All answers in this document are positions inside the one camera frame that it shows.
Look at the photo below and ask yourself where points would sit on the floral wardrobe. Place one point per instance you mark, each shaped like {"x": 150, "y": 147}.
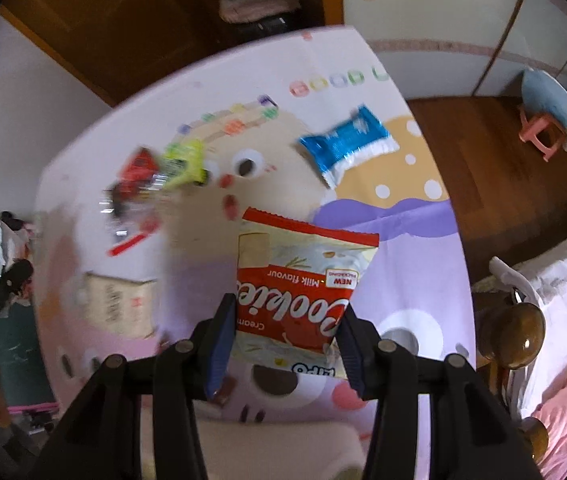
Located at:
{"x": 438, "y": 5}

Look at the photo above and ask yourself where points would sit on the green chalkboard pink frame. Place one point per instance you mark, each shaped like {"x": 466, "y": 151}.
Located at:
{"x": 8, "y": 360}

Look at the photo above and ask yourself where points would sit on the red snack packet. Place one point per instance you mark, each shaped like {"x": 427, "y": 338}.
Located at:
{"x": 136, "y": 175}

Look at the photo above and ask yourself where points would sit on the cartoon printed tablecloth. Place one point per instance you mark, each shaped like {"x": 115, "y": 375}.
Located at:
{"x": 413, "y": 260}

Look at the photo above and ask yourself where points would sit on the beige snack packet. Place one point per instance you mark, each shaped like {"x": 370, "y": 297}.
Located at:
{"x": 118, "y": 305}

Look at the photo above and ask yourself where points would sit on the stack of folded towels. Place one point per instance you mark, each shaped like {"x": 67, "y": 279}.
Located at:
{"x": 258, "y": 0}

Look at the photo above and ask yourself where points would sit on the brown wooden door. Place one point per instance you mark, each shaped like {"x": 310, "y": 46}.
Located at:
{"x": 113, "y": 20}

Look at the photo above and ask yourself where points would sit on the blue white snack packet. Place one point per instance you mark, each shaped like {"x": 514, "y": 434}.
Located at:
{"x": 348, "y": 142}

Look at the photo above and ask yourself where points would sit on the pink plastic stool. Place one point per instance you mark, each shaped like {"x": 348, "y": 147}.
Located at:
{"x": 538, "y": 132}

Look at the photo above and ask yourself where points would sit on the red white cookie packet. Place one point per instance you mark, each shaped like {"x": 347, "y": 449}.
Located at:
{"x": 303, "y": 280}

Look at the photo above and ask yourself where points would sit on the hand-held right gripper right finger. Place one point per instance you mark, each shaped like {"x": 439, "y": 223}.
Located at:
{"x": 351, "y": 355}

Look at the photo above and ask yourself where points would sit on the round wooden bedpost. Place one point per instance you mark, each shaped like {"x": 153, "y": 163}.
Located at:
{"x": 513, "y": 335}

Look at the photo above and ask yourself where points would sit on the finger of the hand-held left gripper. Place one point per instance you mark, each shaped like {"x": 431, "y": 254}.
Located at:
{"x": 16, "y": 272}

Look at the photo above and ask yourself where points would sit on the white plastic bin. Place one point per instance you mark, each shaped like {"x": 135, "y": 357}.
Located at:
{"x": 273, "y": 447}

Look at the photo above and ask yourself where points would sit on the clear packet red edge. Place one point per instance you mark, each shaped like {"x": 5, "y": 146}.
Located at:
{"x": 133, "y": 242}

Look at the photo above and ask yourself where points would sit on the pink stool with cushion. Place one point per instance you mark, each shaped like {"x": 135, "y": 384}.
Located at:
{"x": 546, "y": 95}

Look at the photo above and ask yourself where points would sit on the white pillow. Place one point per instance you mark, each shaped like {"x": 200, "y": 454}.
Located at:
{"x": 563, "y": 280}

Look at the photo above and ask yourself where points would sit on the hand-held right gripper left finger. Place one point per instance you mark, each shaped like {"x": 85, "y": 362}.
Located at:
{"x": 218, "y": 340}

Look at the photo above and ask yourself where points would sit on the yellow green snack packet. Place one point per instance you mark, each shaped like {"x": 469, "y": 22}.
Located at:
{"x": 183, "y": 162}

